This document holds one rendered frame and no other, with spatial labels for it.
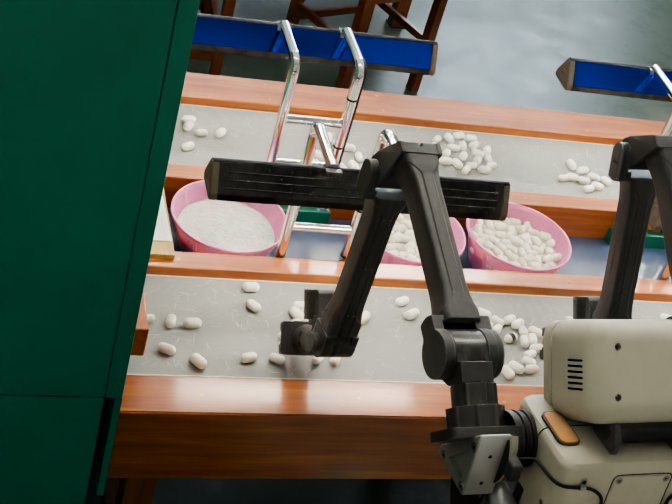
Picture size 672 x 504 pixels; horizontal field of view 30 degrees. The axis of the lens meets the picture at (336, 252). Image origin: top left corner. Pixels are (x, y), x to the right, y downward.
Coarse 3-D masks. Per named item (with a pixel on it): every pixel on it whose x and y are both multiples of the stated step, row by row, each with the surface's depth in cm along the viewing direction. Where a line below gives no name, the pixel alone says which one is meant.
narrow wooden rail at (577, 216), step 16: (176, 176) 289; (192, 176) 291; (176, 192) 292; (512, 192) 319; (544, 208) 319; (560, 208) 320; (576, 208) 321; (592, 208) 323; (608, 208) 325; (464, 224) 317; (560, 224) 324; (576, 224) 325; (592, 224) 326; (608, 224) 327
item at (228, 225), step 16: (192, 208) 287; (208, 208) 288; (224, 208) 289; (240, 208) 291; (192, 224) 282; (208, 224) 284; (224, 224) 285; (240, 224) 286; (256, 224) 288; (208, 240) 280; (224, 240) 280; (240, 240) 281; (256, 240) 284; (272, 240) 286
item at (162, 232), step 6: (162, 198) 279; (162, 204) 277; (162, 210) 276; (162, 216) 274; (162, 222) 272; (156, 228) 270; (162, 228) 271; (168, 228) 271; (156, 234) 268; (162, 234) 269; (168, 234) 270; (156, 240) 267; (162, 240) 267; (168, 240) 268
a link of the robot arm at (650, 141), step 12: (636, 144) 218; (648, 144) 214; (660, 144) 212; (636, 156) 218; (648, 156) 216; (660, 156) 212; (636, 168) 221; (648, 168) 216; (660, 168) 213; (660, 180) 213; (660, 192) 213; (660, 204) 213; (660, 216) 213
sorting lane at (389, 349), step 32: (160, 288) 261; (192, 288) 264; (224, 288) 266; (288, 288) 271; (320, 288) 274; (384, 288) 280; (160, 320) 253; (224, 320) 258; (256, 320) 261; (288, 320) 263; (384, 320) 271; (416, 320) 273; (544, 320) 285; (160, 352) 246; (192, 352) 248; (224, 352) 251; (256, 352) 253; (384, 352) 263; (416, 352) 265; (512, 352) 273; (512, 384) 264
